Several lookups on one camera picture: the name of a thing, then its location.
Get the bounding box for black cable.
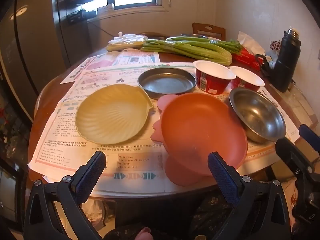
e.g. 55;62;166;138
87;21;119;38

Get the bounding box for black flask strap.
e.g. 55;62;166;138
254;54;275;78

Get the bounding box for steel bowl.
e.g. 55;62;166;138
229;87;287;143

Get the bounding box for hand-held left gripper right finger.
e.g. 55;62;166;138
207;151;292;240

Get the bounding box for red tissue box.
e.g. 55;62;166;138
231;46;266;71

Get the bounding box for person's left hand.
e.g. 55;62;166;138
135;226;153;240

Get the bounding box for dark floral clothing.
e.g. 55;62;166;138
104;192;253;240

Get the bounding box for black thermos flask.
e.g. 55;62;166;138
271;27;302;93

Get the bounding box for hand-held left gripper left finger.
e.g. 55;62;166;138
24;151;108;240

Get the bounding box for curved-back wooden chair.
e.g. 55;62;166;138
136;31;169;39

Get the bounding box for round orange plate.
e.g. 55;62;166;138
159;92;248;177

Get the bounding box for steel basin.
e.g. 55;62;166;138
180;32;209;39

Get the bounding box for dark red artificial flowers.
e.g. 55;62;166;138
269;39;282;53

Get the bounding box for bagged yellow vegetables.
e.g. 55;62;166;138
106;31;148;53

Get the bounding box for small white bottle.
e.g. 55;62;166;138
265;56;277;69

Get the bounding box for large white newspaper sheet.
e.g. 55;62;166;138
27;62;300;194

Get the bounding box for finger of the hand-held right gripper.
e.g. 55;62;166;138
275;137;320;201
299;124;320;153

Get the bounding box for yellow shell-shaped plate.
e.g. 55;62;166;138
75;84;154;142

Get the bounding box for red paper bowl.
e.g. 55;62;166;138
229;66;265;92
193;60;237;95

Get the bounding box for slim celery bunch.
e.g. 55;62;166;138
166;36;243;53

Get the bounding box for grey refrigerator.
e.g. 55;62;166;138
0;0;83;123

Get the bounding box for black wire rack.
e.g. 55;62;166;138
52;0;100;25

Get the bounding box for pink printed newspaper sheet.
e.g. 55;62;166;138
60;48;161;84

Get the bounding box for wooden chair with cutout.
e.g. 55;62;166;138
192;22;227;41

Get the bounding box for large celery bunch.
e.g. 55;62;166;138
140;39;233;67

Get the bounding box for metal plate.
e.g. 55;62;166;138
137;67;197;100

